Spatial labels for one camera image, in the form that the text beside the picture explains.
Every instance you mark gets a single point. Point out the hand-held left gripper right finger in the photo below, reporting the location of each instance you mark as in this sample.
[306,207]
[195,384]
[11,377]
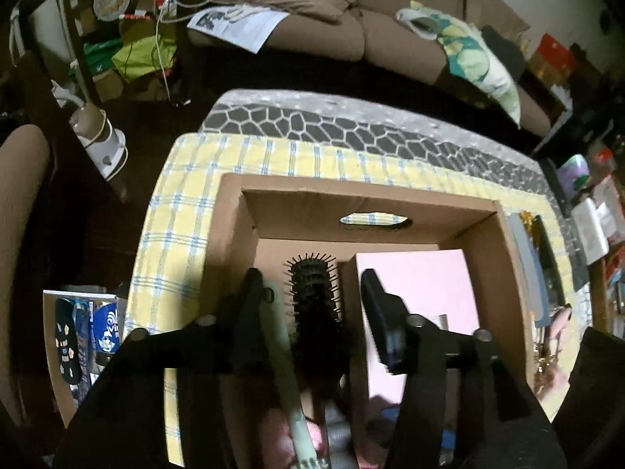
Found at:
[385,332]

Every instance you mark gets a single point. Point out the grey nail file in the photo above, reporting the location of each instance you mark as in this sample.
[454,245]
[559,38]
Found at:
[530,273]

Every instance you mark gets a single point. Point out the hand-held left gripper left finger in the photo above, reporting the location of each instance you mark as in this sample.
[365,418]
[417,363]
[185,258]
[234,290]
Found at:
[251,312]

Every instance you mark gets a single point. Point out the purple container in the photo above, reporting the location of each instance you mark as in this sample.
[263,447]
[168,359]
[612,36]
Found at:
[573,171]

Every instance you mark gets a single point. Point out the black hairbrush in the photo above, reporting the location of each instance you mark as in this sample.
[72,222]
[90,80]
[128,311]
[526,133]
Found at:
[312,293]

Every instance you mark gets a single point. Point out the printed paper sheet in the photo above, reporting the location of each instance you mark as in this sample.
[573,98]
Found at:
[249,27]

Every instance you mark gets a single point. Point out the black cushion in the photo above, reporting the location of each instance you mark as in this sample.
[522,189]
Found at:
[505,53]

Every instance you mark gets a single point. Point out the brown armchair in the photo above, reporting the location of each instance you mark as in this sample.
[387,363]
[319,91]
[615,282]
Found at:
[24,205]

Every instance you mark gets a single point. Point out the white floor appliance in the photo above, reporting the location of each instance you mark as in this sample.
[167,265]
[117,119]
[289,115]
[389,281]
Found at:
[105,149]

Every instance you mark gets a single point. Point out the large cardboard box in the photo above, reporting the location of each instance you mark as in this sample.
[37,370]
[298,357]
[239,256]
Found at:
[478,273]

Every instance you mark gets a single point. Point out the white rectangular box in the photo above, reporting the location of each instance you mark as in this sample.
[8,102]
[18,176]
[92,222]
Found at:
[591,229]

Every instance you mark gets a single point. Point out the pink box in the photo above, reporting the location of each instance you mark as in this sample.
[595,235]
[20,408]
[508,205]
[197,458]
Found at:
[429,283]

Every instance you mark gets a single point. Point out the red box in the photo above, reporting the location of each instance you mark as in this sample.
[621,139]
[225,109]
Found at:
[556,53]

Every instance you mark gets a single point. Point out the black patterned sock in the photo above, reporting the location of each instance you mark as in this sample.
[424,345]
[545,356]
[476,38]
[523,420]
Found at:
[66,347]

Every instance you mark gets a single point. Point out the brown sofa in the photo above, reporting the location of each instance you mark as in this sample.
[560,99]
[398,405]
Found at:
[390,34]

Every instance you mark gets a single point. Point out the floral pillow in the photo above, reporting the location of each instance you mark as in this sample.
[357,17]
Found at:
[468,53]

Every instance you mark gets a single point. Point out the white storage box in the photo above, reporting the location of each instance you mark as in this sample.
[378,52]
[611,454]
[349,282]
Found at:
[51,342]

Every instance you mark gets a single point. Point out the yellow plaid tablecloth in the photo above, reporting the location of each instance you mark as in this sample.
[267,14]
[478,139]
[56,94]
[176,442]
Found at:
[195,195]

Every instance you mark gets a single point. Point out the pale green nail file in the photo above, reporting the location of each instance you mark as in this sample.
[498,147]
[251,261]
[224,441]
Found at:
[293,400]

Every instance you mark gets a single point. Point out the green bag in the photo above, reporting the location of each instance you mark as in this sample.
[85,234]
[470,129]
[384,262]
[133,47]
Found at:
[146,56]

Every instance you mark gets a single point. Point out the blue packet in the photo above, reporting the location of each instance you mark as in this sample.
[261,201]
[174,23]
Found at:
[107,325]

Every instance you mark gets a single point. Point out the pink bow hair clip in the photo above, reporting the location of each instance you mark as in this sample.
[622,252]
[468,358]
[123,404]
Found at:
[559,325]

